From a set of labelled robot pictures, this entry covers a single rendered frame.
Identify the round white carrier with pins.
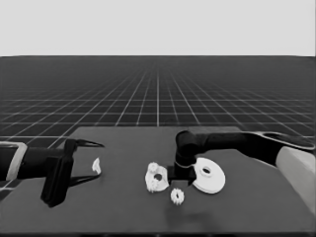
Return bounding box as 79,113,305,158
144,162,171,195

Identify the small white T-shaped piece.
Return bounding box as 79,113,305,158
91,157,102,175

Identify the small white toothed gear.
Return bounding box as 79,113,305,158
170,188,186,206
145,178,161,195
147,162,160,175

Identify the large thick white disc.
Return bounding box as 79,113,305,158
192,157,227,196

